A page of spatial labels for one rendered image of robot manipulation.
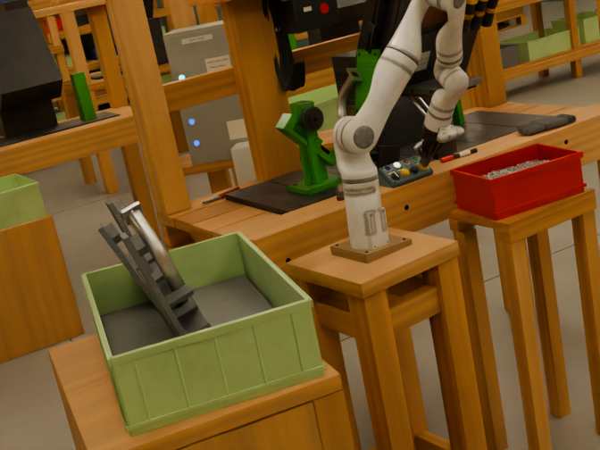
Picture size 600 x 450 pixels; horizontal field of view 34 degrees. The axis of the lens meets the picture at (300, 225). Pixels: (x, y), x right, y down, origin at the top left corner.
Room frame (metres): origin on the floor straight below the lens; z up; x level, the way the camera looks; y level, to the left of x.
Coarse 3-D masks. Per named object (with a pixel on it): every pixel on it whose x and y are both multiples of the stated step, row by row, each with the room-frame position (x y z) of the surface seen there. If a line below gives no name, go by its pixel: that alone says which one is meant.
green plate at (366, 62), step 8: (360, 56) 3.10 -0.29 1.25; (368, 56) 3.06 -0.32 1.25; (376, 56) 3.02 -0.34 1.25; (360, 64) 3.10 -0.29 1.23; (368, 64) 3.06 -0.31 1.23; (360, 72) 3.09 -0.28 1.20; (368, 72) 3.05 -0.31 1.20; (368, 80) 3.05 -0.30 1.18; (360, 88) 3.08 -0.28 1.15; (368, 88) 3.04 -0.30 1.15; (360, 96) 3.08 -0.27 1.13; (360, 104) 3.07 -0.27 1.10
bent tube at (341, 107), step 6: (348, 72) 3.08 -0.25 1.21; (354, 72) 3.09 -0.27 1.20; (348, 78) 3.08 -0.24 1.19; (354, 78) 3.06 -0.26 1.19; (360, 78) 3.07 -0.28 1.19; (348, 84) 3.09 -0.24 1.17; (342, 90) 3.11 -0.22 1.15; (348, 90) 3.10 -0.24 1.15; (342, 96) 3.11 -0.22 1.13; (342, 102) 3.12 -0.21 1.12; (342, 108) 3.11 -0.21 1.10; (342, 114) 3.11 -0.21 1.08
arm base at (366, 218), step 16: (352, 192) 2.33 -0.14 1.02; (368, 192) 2.32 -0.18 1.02; (352, 208) 2.33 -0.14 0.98; (368, 208) 2.32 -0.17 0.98; (384, 208) 2.34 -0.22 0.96; (352, 224) 2.34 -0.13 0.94; (368, 224) 2.31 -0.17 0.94; (384, 224) 2.34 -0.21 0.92; (352, 240) 2.34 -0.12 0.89; (368, 240) 2.31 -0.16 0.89; (384, 240) 2.33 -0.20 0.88
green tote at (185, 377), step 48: (240, 240) 2.36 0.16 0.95; (96, 288) 2.30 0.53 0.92; (192, 288) 2.36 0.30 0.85; (288, 288) 1.94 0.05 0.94; (192, 336) 1.75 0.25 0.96; (240, 336) 1.78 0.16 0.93; (288, 336) 1.80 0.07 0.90; (144, 384) 1.73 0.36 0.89; (192, 384) 1.75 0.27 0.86; (240, 384) 1.77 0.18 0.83; (288, 384) 1.80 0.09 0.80; (144, 432) 1.72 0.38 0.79
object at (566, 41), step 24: (504, 0) 8.21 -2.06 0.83; (528, 0) 8.26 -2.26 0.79; (552, 24) 9.01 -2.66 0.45; (576, 24) 8.53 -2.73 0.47; (504, 48) 8.23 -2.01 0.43; (528, 48) 8.32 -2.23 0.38; (552, 48) 8.44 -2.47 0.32; (576, 48) 8.52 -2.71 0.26; (504, 72) 8.15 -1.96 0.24; (528, 72) 8.22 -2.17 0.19; (576, 72) 8.51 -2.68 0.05
